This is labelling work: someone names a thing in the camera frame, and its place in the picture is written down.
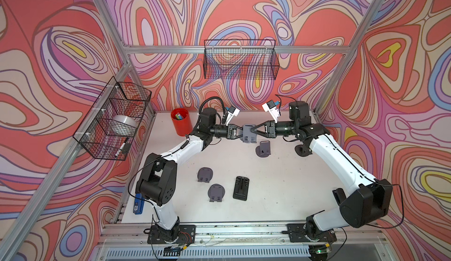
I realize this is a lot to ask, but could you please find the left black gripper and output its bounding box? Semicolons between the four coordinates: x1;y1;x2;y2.
208;125;248;142

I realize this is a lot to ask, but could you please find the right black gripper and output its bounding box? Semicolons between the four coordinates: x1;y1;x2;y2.
250;119;297;140

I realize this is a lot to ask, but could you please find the dark grey phone stand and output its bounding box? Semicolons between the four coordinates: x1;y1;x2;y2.
295;145;312;157

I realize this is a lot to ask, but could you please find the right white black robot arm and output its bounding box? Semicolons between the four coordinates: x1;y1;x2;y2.
251;100;393;242

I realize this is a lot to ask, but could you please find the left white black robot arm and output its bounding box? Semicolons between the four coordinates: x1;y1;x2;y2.
135;97;241;243

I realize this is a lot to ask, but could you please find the black rectangular phone stand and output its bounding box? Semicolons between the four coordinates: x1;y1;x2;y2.
233;176;250;201

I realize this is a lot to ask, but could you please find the red cylindrical pen cup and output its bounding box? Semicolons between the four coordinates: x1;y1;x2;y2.
170;108;193;137

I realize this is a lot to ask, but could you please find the black stapler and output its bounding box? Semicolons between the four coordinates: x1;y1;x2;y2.
332;188;347;205

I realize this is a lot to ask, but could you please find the blue stapler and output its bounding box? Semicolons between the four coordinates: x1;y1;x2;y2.
133;194;144;215

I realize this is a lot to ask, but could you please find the white marker in basket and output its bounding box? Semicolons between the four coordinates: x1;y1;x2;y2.
115;142;127;158

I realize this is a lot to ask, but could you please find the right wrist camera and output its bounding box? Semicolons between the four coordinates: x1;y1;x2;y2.
262;100;281;123

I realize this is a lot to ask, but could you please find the rear black wire basket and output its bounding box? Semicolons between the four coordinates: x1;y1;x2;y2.
203;38;280;80

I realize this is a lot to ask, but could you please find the black wire basket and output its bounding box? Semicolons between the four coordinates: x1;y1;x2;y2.
73;77;152;161
203;38;280;80

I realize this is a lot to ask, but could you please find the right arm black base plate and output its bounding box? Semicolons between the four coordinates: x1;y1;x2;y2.
282;223;337;244

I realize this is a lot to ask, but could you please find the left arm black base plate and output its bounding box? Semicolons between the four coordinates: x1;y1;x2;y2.
143;224;196;245

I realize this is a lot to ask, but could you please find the left black wire basket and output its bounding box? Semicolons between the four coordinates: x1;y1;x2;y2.
73;77;152;161

